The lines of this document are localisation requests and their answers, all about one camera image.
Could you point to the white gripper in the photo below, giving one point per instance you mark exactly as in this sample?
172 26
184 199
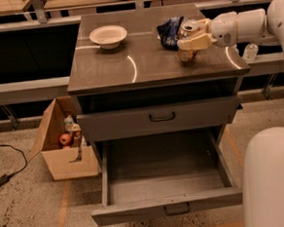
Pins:
224 29

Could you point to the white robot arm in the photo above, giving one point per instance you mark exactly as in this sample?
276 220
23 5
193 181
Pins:
263 168

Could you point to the grey drawer cabinet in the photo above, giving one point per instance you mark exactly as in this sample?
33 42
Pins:
141 73

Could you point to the grey upper drawer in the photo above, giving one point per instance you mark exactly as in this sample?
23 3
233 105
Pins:
173 117

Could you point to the grey lower open drawer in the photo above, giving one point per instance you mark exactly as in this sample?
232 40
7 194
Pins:
163 175

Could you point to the blue chip bag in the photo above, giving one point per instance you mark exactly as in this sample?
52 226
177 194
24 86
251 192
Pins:
168 33

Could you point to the clear sanitizer bottle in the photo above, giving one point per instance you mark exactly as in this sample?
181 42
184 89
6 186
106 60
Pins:
250 52

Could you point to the white paper bowl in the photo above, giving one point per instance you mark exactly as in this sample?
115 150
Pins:
108 37

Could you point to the small plastic bottle in box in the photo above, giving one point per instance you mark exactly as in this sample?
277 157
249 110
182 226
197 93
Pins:
68 124

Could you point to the red apple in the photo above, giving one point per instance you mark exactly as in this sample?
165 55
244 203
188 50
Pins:
65 139

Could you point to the cardboard box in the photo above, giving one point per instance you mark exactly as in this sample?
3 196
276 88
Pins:
63 163

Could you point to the grey metal rail shelf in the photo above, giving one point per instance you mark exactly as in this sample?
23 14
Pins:
40 90

